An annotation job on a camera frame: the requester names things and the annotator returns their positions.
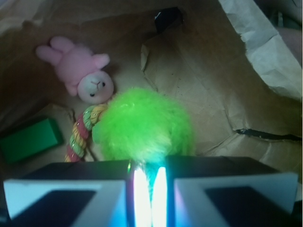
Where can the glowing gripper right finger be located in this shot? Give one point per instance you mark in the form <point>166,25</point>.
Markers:
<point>224,192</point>

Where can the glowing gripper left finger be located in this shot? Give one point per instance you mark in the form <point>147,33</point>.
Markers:
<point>82,194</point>

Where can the green fluffy plush animal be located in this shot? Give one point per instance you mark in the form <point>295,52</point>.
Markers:
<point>146,127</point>

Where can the green rectangular block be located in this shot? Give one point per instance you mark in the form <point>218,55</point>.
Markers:
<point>31,140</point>

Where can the pink plush bunny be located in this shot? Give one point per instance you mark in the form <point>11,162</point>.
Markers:
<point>79,69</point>

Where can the brown paper bag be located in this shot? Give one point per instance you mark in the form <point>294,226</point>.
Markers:
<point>185,49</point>

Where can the multicolour rope candy cane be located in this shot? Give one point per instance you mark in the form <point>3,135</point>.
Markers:
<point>82,128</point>

